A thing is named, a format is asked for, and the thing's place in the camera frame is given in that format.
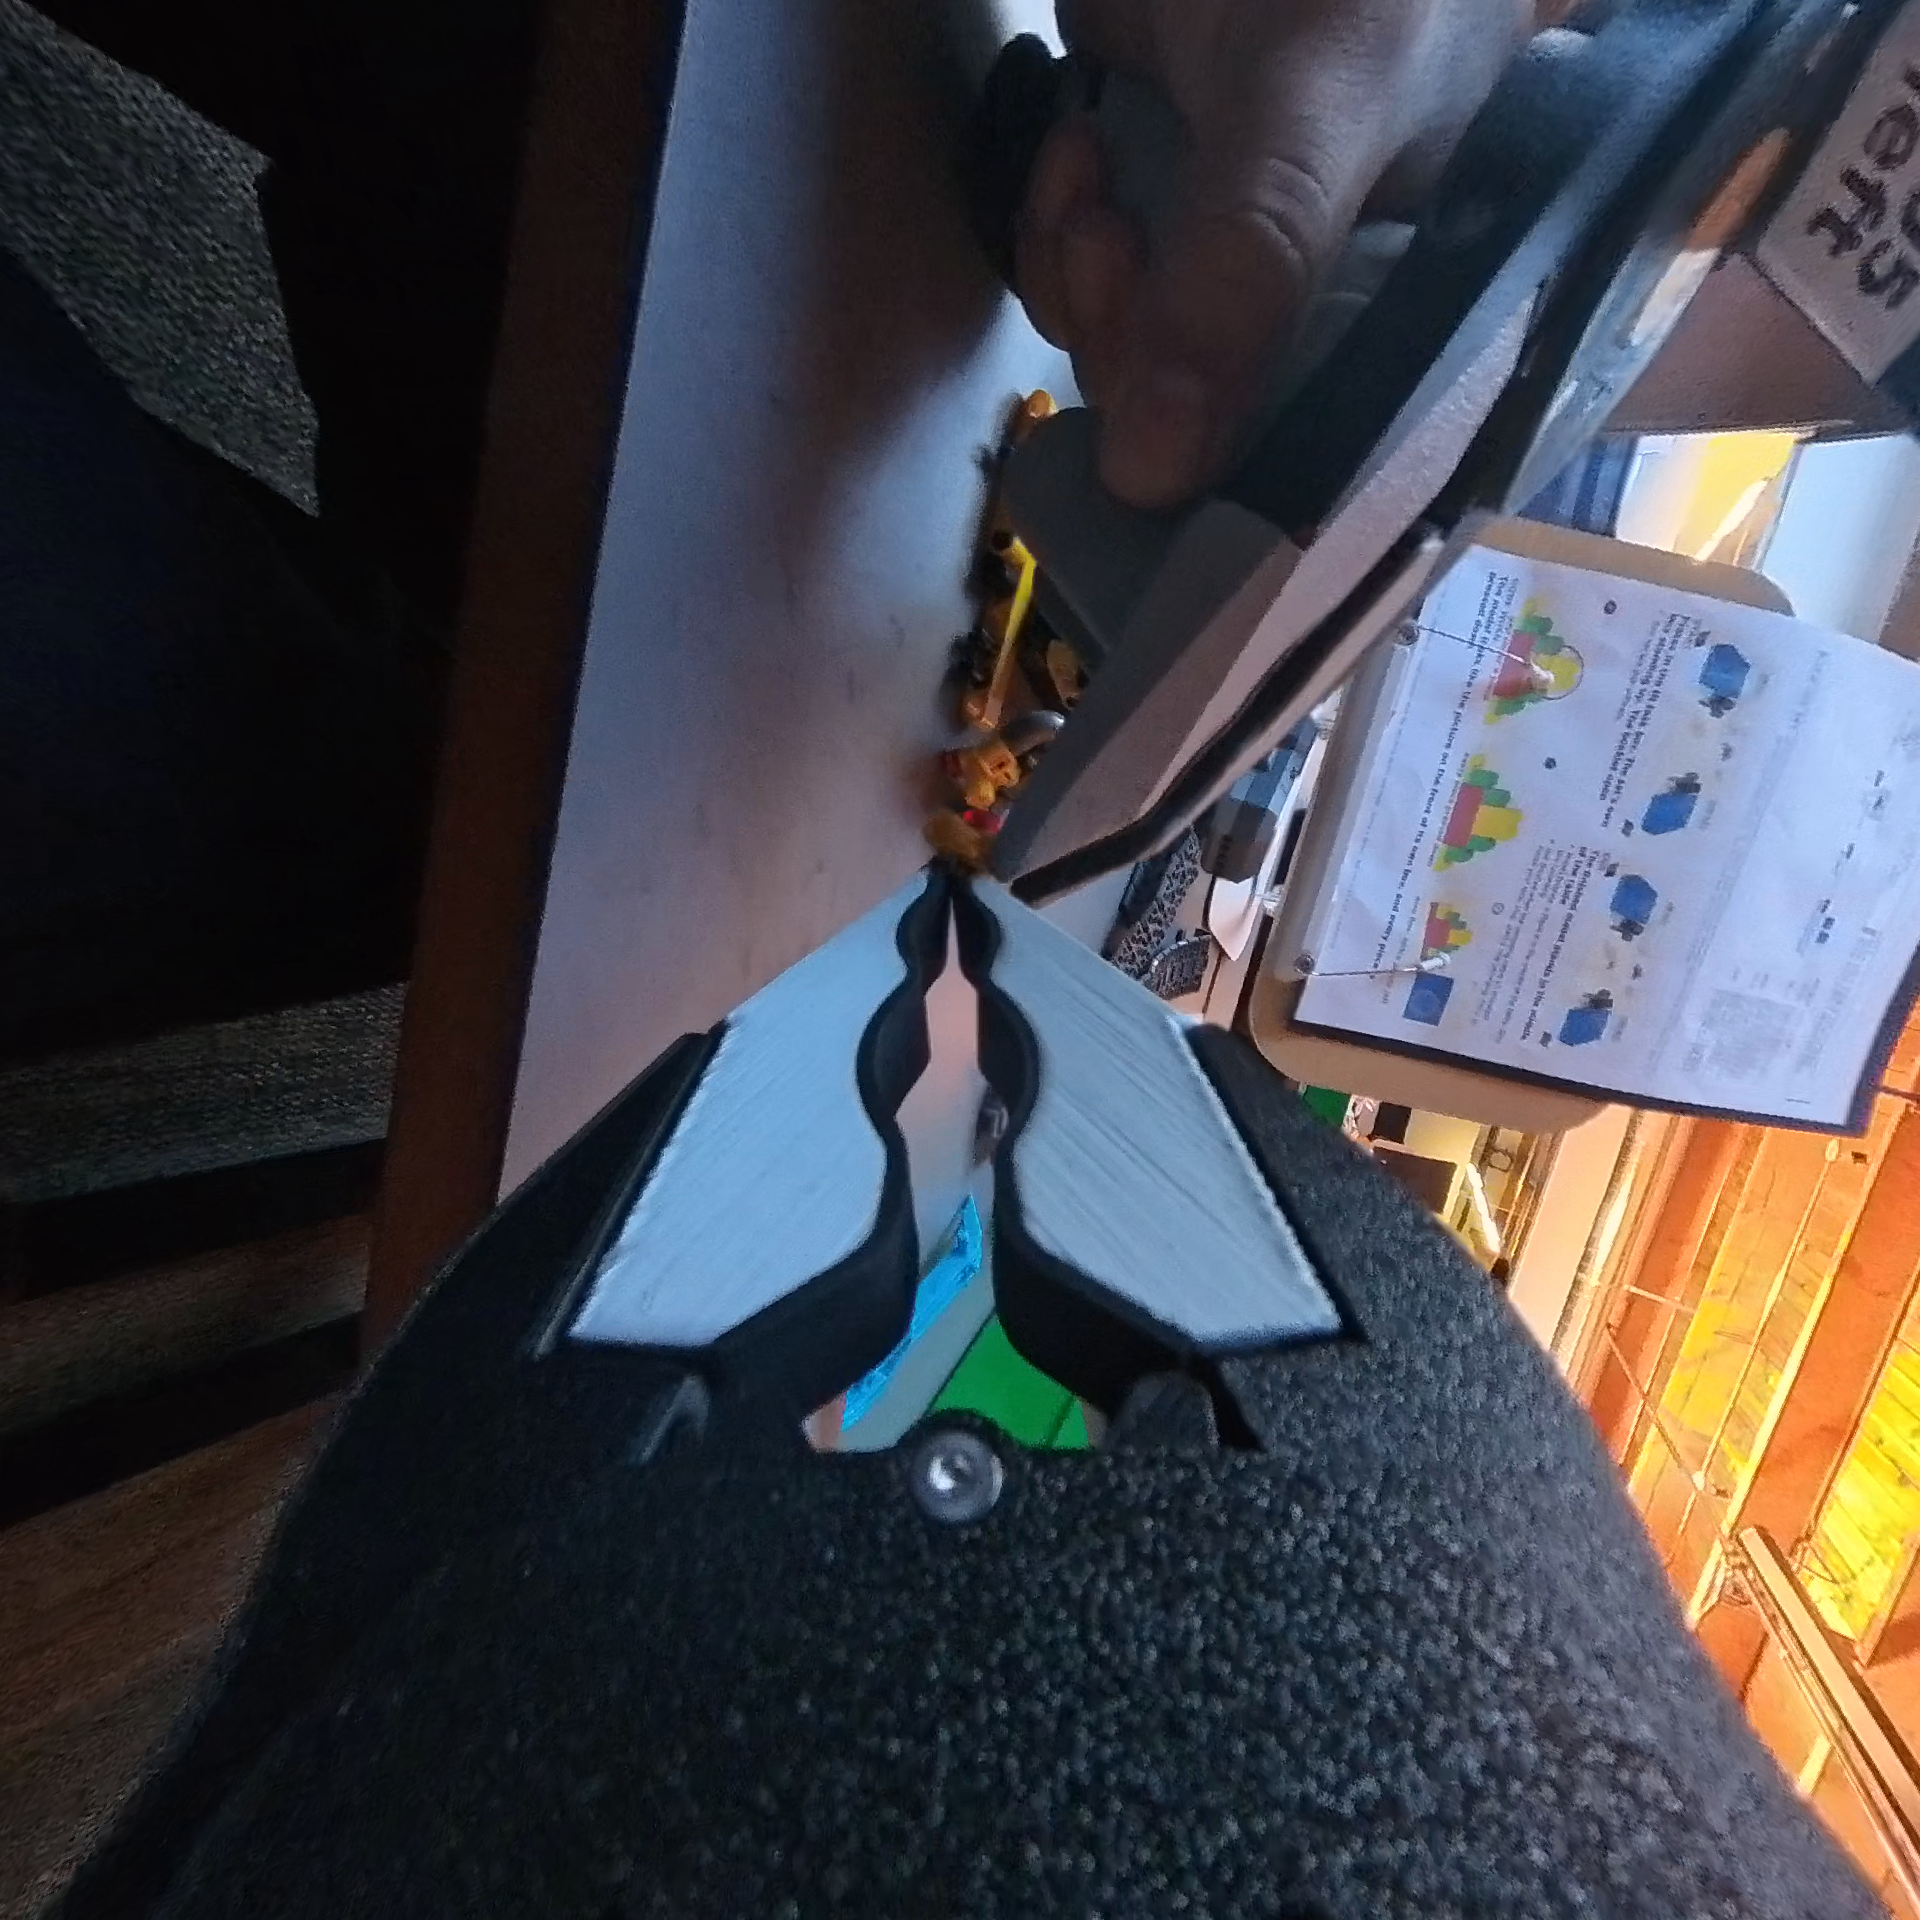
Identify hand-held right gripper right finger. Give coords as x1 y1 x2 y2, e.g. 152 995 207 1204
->
957 882 1343 1402

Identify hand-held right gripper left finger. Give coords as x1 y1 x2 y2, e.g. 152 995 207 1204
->
568 874 957 1379

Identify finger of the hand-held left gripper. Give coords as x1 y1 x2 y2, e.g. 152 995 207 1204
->
1013 503 1359 888
1024 528 1444 906

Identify black toy box assembly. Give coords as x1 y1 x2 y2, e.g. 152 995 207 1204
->
936 387 1112 798

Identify green plastic bin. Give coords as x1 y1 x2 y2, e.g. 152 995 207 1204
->
936 1079 1359 1455

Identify person's left hand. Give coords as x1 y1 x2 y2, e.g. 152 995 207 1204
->
1024 0 1535 508

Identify grey toy brick block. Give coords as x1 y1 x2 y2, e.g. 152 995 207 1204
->
1200 743 1327 888

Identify long grey toy track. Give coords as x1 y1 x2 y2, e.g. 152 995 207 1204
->
1101 827 1221 1003

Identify instruction sign stand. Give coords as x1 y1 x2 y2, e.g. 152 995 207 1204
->
1246 518 1920 1134

